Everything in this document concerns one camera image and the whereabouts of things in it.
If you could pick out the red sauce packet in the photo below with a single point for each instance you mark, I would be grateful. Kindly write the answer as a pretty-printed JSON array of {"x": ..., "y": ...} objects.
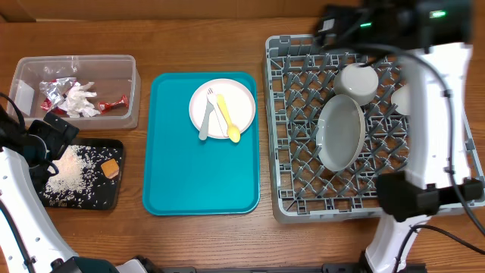
[{"x": 105, "y": 107}]

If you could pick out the grey dishwasher rack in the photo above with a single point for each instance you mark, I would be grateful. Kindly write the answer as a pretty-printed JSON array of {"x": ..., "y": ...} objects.
[{"x": 299, "y": 77}]

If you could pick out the white napkin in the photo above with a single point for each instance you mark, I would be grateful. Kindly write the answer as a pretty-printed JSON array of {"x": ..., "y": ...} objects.
[{"x": 76, "y": 103}]

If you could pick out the grey bowl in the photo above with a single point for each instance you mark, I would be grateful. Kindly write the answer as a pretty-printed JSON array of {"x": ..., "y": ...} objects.
[{"x": 358, "y": 82}]

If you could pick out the grey plate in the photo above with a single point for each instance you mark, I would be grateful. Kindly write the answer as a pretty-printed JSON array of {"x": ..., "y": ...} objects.
[{"x": 341, "y": 133}]

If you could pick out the white rice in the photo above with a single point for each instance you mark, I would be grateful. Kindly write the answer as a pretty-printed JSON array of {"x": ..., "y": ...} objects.
[{"x": 72, "y": 174}]

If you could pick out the pink plate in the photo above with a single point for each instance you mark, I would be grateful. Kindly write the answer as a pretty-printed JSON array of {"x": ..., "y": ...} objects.
[{"x": 240, "y": 104}]

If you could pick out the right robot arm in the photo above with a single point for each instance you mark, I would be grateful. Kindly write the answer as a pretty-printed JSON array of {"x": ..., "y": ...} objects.
[{"x": 433, "y": 42}]

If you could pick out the black waste tray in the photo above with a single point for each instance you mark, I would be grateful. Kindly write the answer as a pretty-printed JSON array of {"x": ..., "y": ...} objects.
[{"x": 98, "y": 193}]

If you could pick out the white paper cup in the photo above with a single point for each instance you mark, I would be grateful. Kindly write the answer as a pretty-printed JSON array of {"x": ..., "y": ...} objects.
[{"x": 401, "y": 98}]

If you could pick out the orange food cube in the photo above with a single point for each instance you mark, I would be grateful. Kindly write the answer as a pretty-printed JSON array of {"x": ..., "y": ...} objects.
[{"x": 110, "y": 168}]

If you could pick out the teal serving tray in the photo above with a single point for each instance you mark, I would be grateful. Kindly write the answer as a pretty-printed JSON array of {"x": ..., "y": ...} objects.
[{"x": 187, "y": 176}]

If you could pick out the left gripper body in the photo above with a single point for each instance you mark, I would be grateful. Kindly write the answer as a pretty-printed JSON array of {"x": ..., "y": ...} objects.
[{"x": 46, "y": 143}]

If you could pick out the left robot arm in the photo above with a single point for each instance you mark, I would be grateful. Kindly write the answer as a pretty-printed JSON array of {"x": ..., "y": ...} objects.
[{"x": 41, "y": 166}]

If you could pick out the clear plastic bin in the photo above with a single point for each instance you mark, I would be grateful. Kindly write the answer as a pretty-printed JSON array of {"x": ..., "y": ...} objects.
[{"x": 114, "y": 76}]

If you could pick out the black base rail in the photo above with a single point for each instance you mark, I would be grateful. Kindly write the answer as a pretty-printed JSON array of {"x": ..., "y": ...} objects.
[{"x": 246, "y": 269}]

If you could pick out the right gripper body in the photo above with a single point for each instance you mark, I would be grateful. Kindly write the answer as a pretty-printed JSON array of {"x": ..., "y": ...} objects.
[{"x": 344, "y": 31}]

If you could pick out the yellow plastic spoon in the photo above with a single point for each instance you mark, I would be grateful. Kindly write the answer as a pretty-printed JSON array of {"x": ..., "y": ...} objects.
[{"x": 232, "y": 130}]

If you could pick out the silver foil wrapper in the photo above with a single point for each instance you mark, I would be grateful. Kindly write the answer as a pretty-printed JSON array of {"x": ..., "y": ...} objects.
[{"x": 55, "y": 93}]

